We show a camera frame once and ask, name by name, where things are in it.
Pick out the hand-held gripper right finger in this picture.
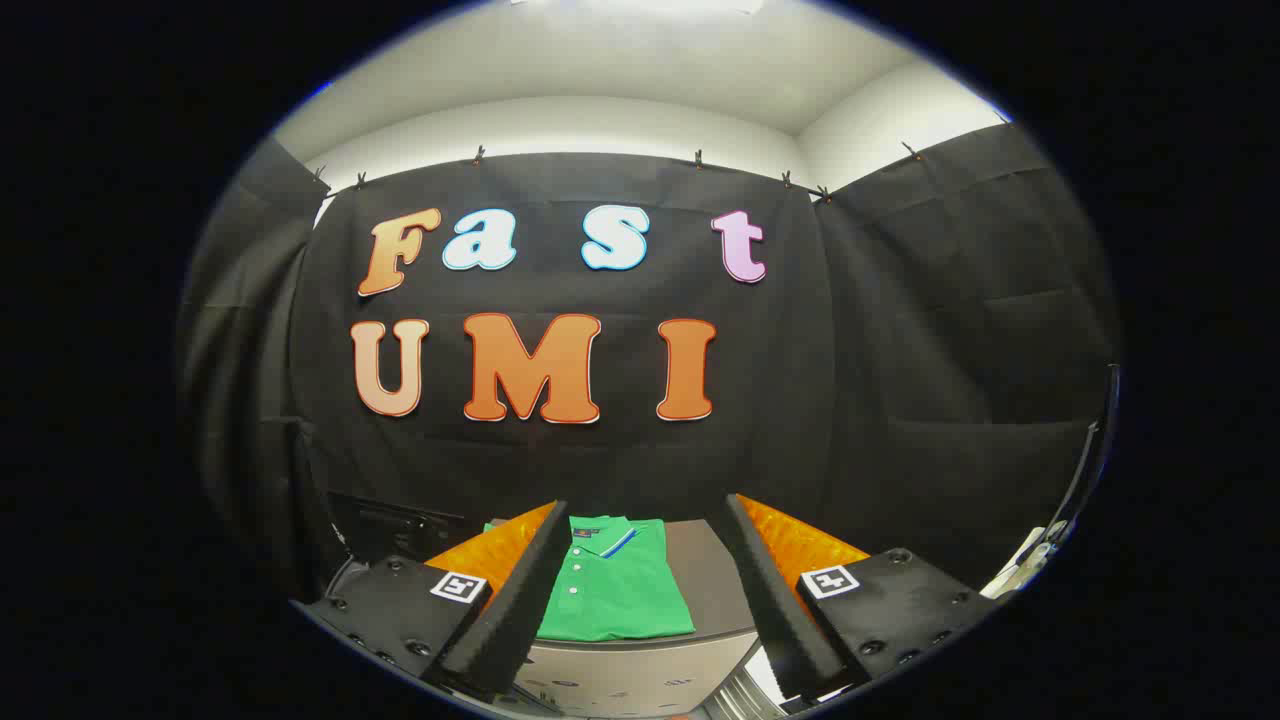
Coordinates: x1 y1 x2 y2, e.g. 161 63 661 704
725 493 1001 706

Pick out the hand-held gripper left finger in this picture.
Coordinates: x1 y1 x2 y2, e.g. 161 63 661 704
292 500 573 703

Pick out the green polo shirt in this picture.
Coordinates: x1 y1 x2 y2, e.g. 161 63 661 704
484 515 697 643

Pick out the black backdrop cloth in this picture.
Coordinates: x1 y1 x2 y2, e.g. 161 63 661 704
178 122 1121 611

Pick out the white plastic object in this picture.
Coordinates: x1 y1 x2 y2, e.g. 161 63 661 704
983 518 1073 603

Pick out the row of black cloth clips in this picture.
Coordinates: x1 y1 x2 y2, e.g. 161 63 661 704
312 143 923 203

